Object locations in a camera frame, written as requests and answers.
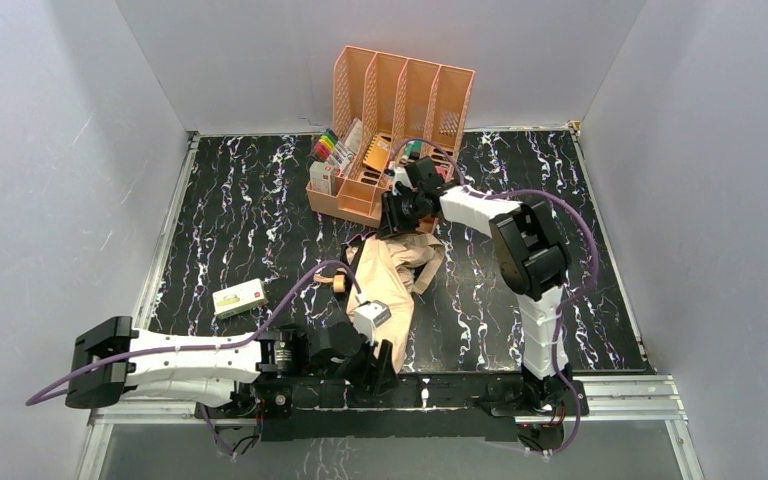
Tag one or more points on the white red small box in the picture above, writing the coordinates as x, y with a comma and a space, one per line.
323, 178

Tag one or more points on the orange plastic desk organizer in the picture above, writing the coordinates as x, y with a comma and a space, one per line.
421, 105

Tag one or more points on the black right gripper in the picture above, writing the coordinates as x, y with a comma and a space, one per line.
396, 212

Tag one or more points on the white and yellow box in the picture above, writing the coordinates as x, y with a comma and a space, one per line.
239, 298

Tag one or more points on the colourful marker set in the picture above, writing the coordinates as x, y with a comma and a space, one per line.
324, 148

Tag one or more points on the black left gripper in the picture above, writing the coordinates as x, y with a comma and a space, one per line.
371, 361

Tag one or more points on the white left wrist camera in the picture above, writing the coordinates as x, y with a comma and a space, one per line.
367, 317

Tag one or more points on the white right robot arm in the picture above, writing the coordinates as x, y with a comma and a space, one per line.
533, 262

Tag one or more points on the yellow notebook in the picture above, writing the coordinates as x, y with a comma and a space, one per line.
378, 153

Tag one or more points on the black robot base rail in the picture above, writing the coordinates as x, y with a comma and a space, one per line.
421, 406

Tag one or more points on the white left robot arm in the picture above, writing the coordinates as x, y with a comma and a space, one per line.
116, 360

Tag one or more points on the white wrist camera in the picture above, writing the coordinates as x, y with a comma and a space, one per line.
367, 317
400, 181

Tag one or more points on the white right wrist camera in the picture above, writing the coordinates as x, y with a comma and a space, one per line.
400, 181

